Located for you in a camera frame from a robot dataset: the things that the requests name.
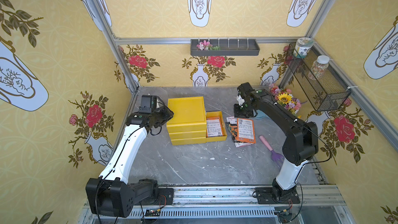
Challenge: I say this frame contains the artificial flower bouquet white fence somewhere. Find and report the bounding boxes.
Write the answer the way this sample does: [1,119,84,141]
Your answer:
[269,84,302,115]

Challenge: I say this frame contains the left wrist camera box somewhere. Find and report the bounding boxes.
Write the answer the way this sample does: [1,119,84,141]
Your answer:
[138,95,158,114]

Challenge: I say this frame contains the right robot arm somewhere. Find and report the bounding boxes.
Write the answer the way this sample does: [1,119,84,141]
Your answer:
[234,83,319,204]

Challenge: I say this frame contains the orange marigold seed bag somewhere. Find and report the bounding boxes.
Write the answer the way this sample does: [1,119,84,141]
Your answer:
[235,118,256,144]
[206,116,223,138]
[227,117,250,148]

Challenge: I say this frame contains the clear jar white lid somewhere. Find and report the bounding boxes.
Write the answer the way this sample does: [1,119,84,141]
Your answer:
[308,55,330,80]

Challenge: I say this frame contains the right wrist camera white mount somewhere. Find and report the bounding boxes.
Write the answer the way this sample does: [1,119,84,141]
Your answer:
[237,83,254,106]

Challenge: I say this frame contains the yellow drawer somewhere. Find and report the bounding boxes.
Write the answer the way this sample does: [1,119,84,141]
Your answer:
[206,112,227,143]

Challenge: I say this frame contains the aluminium corner frame post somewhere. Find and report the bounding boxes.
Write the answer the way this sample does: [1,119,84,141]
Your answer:
[82,0,138,95]

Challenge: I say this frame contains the black wire mesh basket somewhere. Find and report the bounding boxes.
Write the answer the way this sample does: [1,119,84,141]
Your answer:
[281,43,352,112]

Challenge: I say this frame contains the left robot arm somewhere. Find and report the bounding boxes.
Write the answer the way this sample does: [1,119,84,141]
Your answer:
[86,106,174,218]

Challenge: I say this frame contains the yellow plastic drawer cabinet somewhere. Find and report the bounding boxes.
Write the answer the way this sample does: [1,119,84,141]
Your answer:
[166,96,207,146]

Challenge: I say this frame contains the jar with patterned label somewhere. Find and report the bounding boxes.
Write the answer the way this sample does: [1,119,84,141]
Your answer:
[293,37,314,59]

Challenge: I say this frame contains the small pink flowers on shelf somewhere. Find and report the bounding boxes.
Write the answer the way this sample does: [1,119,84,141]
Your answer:
[197,40,220,50]

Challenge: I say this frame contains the grey wall shelf tray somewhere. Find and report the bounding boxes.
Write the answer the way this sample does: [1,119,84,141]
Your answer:
[190,38,260,57]

